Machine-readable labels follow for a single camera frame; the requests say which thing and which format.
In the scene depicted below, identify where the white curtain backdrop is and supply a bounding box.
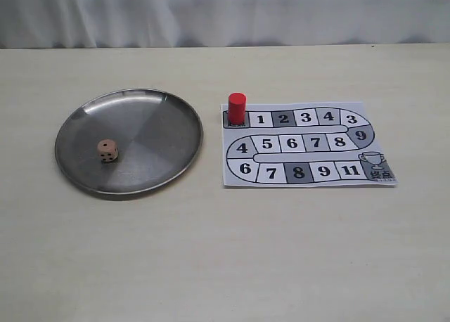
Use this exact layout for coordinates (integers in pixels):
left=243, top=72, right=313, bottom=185
left=1, top=0, right=449, bottom=49

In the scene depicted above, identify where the wooden die with black pips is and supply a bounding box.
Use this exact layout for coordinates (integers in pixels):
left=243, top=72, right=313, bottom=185
left=97, top=139, right=119, bottom=162

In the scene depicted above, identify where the round stainless steel plate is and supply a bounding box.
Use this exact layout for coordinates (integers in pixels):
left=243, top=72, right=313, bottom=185
left=54, top=89, right=203, bottom=200

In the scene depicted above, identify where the red cylinder game piece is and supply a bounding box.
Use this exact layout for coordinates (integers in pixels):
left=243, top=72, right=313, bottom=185
left=228, top=92, right=247, bottom=125

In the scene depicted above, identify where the printed paper game board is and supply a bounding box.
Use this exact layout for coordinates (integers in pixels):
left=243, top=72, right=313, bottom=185
left=221, top=102, right=397, bottom=188

